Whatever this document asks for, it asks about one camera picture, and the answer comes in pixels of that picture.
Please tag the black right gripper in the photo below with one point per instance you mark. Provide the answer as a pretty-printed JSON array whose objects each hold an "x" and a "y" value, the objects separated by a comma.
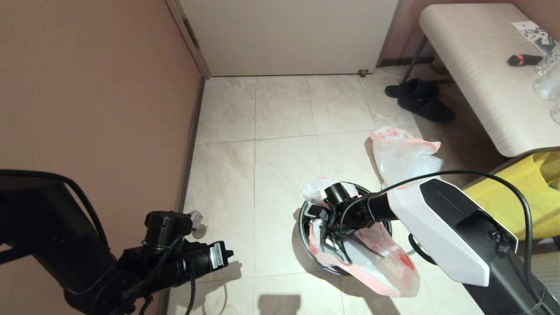
[{"x": 350, "y": 212}]

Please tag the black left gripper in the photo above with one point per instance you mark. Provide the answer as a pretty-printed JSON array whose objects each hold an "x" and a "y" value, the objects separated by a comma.
[{"x": 170, "y": 262}]

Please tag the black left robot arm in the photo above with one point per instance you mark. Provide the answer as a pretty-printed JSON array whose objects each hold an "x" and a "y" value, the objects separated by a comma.
[{"x": 52, "y": 245}]

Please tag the black round trash bin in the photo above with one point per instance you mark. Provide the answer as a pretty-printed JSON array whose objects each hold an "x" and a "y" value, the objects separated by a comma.
[{"x": 306, "y": 245}]

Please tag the yellow fabric bag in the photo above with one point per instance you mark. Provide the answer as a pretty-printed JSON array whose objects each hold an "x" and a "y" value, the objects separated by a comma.
[{"x": 542, "y": 205}]

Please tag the round metal floor drain cover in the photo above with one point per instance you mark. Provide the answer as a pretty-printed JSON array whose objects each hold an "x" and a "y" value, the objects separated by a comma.
[{"x": 202, "y": 232}]

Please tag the dark blue slipper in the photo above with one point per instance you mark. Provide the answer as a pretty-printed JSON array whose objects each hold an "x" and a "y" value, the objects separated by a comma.
[
  {"x": 426, "y": 110},
  {"x": 415, "y": 89}
]

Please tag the light striped shoe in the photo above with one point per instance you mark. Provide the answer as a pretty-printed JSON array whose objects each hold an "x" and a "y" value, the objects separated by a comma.
[{"x": 438, "y": 66}]

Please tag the white door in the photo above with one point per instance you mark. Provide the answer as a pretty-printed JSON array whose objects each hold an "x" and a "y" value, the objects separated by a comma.
[{"x": 284, "y": 35}]

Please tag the beige wood-grain table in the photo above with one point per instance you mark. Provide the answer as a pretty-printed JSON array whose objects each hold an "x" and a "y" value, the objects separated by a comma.
[{"x": 481, "y": 65}]

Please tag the black-and-white printed paper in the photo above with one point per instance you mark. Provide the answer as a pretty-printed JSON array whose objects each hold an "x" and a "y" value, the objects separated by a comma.
[{"x": 536, "y": 36}]

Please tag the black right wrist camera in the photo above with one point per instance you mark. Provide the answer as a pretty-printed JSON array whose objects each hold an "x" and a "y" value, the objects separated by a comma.
[{"x": 316, "y": 211}]

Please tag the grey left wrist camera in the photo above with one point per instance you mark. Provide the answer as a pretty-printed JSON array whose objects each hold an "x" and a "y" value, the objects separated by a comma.
[{"x": 196, "y": 217}]

